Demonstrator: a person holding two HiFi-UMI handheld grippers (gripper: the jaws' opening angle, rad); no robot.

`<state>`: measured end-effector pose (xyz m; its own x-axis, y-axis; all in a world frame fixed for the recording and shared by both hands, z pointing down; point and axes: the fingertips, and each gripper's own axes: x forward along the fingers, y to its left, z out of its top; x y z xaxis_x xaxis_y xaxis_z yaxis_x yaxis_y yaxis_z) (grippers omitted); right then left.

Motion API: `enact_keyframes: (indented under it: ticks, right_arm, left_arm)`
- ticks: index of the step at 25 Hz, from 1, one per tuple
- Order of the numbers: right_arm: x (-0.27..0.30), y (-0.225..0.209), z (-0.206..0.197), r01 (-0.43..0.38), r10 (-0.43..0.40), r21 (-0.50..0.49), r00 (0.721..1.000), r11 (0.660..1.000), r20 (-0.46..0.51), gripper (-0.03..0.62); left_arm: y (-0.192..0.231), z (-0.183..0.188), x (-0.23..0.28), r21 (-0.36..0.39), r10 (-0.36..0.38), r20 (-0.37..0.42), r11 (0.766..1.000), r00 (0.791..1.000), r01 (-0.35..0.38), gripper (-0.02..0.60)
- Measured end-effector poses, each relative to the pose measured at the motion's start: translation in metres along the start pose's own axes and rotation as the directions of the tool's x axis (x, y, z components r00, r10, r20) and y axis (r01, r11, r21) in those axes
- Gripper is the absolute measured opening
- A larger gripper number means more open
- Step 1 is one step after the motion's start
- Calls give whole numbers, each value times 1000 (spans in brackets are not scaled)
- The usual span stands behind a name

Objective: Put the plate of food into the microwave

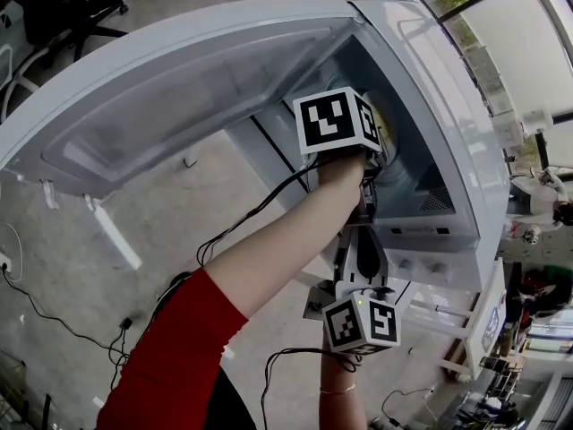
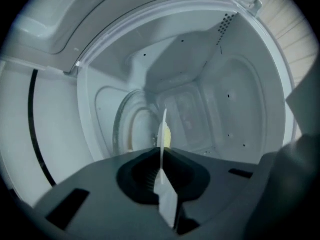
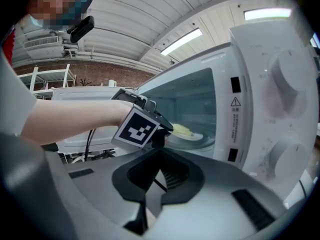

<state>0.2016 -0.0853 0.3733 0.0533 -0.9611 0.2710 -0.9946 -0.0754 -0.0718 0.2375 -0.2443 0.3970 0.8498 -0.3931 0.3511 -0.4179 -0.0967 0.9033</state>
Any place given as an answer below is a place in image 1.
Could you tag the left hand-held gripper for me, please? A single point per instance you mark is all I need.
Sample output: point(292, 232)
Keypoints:
point(327, 121)

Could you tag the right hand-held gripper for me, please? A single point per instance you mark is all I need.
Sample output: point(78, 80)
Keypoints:
point(362, 325)

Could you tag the white round plate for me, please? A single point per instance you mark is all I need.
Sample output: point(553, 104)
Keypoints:
point(390, 123)

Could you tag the white microwave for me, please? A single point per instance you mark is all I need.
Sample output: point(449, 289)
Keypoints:
point(179, 83)

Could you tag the person's right forearm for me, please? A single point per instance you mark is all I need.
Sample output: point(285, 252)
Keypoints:
point(342, 406)

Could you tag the person's left forearm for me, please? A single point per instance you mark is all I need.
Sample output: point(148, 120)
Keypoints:
point(277, 249)

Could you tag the white table with black line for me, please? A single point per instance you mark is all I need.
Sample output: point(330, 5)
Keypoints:
point(277, 119)

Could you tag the grey patterned mat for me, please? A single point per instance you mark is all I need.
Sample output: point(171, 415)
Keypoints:
point(492, 329)

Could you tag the person's red top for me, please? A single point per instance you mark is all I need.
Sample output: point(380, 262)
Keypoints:
point(179, 352)

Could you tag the large window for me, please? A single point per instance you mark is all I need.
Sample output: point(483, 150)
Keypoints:
point(515, 38)

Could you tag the white office chair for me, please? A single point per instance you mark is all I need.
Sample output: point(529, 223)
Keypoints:
point(22, 67)

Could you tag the white power strip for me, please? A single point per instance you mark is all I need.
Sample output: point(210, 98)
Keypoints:
point(4, 261)

